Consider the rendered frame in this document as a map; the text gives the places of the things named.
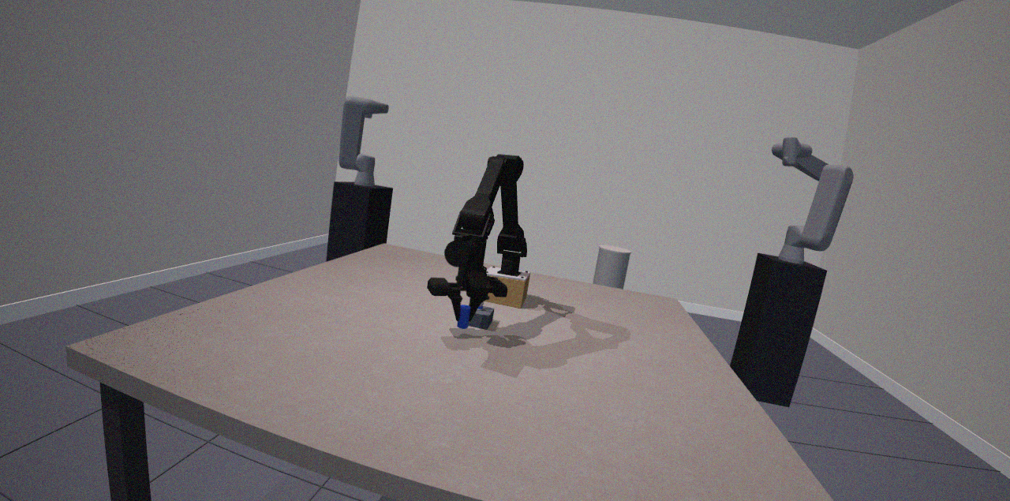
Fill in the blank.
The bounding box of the blue cylinder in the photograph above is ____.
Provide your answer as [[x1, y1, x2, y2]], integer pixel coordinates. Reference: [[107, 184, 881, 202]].
[[457, 305, 470, 329]]

